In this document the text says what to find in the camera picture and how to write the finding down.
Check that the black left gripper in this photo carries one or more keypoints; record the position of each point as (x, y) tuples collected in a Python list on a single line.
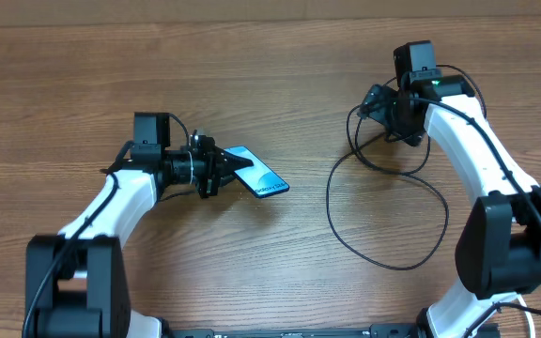
[(215, 164)]

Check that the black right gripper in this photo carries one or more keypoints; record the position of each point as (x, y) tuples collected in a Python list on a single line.
[(375, 108)]

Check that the Galaxy smartphone blue screen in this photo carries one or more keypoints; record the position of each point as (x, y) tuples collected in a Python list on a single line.
[(259, 179)]

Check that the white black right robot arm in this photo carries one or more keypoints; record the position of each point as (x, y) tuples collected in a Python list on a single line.
[(498, 254)]

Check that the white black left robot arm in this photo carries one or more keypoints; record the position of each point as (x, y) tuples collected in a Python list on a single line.
[(75, 280)]

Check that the brown cardboard backdrop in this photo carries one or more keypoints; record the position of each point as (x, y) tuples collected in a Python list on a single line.
[(19, 13)]

